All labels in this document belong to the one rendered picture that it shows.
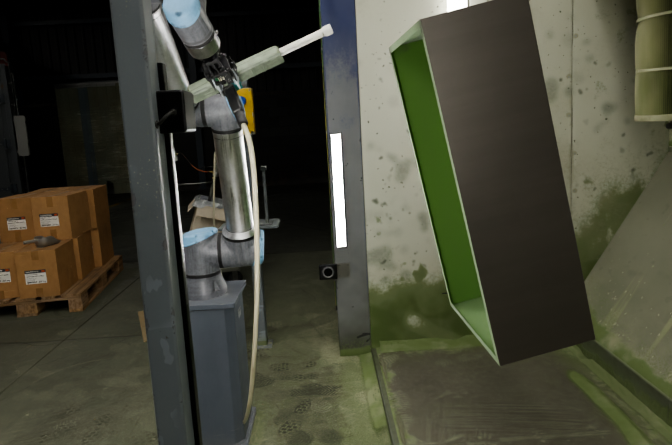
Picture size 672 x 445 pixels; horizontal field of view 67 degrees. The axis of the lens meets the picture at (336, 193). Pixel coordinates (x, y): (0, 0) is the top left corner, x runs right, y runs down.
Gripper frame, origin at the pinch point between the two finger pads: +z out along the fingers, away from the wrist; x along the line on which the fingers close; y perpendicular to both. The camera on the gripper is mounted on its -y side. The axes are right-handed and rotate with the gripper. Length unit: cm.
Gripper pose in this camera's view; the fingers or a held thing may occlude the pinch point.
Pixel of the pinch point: (230, 86)
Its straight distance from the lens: 163.3
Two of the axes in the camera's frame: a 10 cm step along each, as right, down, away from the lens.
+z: 1.8, 4.2, 8.9
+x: 9.1, -4.2, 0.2
